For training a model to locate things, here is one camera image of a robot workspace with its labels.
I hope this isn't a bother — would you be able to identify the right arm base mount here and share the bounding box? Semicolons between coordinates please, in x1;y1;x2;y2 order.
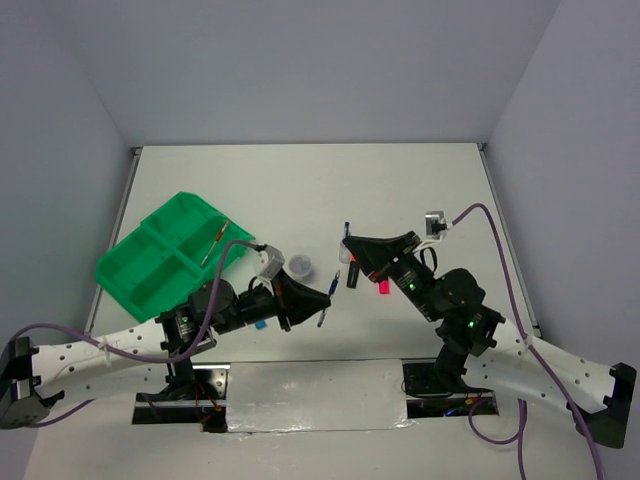
400;346;499;419

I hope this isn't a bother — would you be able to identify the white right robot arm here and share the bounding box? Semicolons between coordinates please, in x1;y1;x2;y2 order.
345;231;637;449

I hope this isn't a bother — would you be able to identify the green divided plastic tray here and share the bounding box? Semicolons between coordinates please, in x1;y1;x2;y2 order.
96;192;254;323

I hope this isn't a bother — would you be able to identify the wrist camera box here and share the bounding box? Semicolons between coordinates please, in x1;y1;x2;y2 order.
423;211;453;246
253;244;285;282

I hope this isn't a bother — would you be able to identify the clear plastic bottle cap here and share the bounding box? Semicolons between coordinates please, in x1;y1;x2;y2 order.
289;254;313;279

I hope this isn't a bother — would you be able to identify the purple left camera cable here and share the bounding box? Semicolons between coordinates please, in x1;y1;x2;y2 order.
14;239;266;429

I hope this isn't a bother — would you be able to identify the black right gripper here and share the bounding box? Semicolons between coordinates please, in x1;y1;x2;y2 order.
341;229;440;320

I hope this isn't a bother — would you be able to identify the blue gel pen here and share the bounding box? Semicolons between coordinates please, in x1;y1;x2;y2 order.
317;270;341;328

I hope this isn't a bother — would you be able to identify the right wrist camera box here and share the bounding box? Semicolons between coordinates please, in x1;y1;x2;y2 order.
423;211;453;246

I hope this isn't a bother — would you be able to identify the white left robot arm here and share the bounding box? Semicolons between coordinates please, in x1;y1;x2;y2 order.
1;272;331;430

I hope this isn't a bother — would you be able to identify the red gel pen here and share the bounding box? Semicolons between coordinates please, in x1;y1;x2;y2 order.
200;219;231;268

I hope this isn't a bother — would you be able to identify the orange cap black highlighter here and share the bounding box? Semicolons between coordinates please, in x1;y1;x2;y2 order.
346;255;360;289

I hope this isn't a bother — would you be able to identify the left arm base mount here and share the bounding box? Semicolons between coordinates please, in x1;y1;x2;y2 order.
131;362;231;434

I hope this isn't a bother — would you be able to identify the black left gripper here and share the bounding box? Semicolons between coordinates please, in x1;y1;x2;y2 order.
214;265;330;334

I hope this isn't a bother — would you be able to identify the clear blue spray bottle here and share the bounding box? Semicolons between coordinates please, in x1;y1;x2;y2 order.
339;221;351;265

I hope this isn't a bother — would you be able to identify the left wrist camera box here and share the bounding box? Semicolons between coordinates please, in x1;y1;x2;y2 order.
253;244;285;282

